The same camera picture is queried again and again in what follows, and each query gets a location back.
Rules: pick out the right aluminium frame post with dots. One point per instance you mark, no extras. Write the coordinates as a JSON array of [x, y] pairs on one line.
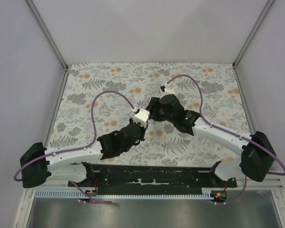
[[258, 23]]

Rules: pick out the floral patterned table mat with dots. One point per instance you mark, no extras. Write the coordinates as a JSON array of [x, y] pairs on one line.
[[98, 99]]

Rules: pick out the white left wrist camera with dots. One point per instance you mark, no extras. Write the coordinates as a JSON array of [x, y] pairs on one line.
[[142, 117]]

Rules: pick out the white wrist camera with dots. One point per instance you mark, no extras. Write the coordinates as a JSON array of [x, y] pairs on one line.
[[142, 117], [166, 89]]

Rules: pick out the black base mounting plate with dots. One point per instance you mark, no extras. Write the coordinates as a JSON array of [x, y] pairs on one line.
[[126, 180]]

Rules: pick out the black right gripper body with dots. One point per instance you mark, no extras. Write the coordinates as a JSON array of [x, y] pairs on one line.
[[165, 117]]

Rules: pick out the aluminium frame post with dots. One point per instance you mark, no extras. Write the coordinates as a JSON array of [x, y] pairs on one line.
[[40, 22], [258, 23]]

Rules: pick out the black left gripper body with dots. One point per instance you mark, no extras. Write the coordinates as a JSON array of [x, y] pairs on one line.
[[142, 136]]

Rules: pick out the left aluminium frame post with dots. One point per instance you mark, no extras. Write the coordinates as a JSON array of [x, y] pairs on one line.
[[40, 22]]

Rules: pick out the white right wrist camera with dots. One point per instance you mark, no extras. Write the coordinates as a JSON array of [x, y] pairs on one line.
[[166, 89]]

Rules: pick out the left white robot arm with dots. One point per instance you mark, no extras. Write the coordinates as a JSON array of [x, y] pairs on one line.
[[40, 164]]

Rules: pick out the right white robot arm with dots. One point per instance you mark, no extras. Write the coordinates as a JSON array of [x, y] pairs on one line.
[[255, 153]]

